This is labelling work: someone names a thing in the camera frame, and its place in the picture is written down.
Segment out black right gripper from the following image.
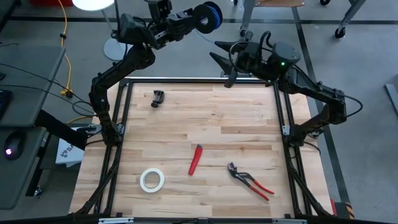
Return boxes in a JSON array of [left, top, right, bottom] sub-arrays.
[[209, 30, 276, 88]]

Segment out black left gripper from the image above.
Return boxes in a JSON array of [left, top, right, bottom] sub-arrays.
[[148, 8, 205, 50]]

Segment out black cord spool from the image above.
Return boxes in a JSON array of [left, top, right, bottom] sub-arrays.
[[192, 1, 224, 35]]

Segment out wooden wheeled workbench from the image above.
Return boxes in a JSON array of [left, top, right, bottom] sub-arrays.
[[233, 0, 368, 40]]

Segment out black screw clamp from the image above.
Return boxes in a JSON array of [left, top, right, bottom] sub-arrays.
[[150, 90, 165, 109]]

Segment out white floor lamp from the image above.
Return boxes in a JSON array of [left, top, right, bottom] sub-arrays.
[[72, 0, 131, 62]]

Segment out red utility knife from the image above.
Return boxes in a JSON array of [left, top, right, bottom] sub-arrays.
[[188, 144, 204, 177]]

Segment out white tape roll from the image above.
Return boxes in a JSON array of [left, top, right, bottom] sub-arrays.
[[139, 167, 165, 194]]

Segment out black diagonal bar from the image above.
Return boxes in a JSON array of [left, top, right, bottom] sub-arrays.
[[34, 108, 90, 151]]

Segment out grey desk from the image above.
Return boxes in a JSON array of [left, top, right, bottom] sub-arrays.
[[0, 45, 66, 128], [0, 126, 52, 210]]

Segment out white printed box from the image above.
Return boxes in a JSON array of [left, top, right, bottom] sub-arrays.
[[55, 138, 85, 168]]

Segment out yellow black striped block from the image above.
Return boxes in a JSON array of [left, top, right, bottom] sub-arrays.
[[329, 198, 355, 220]]

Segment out black computer keyboard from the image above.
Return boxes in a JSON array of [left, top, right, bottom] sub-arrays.
[[0, 89, 13, 121]]

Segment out black computer mouse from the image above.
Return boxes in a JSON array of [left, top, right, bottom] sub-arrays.
[[3, 130, 26, 161]]

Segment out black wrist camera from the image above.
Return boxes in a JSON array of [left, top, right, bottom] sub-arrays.
[[147, 0, 174, 22]]

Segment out red-handled pliers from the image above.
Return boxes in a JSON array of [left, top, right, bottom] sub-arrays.
[[227, 161, 275, 202]]

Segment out yellow extension cable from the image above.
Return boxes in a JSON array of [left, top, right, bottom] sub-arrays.
[[57, 0, 91, 124]]

